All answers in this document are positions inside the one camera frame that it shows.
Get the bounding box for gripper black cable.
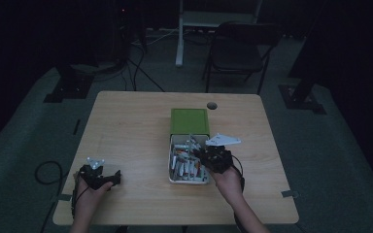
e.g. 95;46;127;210
230;154;251;233
71;173;91;219

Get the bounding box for person's right hand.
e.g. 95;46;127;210
211;165;245;206

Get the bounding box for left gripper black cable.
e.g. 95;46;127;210
71;173;91;219

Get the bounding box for grey tape piece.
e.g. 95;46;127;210
56;193;74;203
280;189;301;199

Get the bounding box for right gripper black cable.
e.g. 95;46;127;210
230;154;251;233

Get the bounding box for small white snack packet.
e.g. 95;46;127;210
188;134;203;153

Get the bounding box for black folding chair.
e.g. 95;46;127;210
201;20;285;95

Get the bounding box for black stand base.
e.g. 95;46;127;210
278;83;327;116
43;62;95;104

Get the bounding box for black floor cables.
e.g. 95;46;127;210
122;40;167;93

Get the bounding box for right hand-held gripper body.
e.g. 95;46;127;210
203;132;242;175

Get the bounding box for small black floor strip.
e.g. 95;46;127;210
72;118;82;136

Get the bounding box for person's left hand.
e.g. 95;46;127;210
73;174;115;216

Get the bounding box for dark equipment tower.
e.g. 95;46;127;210
110;0;150;64

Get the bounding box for black floor cable loop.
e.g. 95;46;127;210
33;160;68;186

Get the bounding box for pile of small packets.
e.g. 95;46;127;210
170;142;209;182

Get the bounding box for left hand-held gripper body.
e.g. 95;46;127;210
78;157;115;191

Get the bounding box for white drawer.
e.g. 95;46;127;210
167;133;212;185

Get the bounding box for white desk frame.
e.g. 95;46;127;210
174;0;264;68

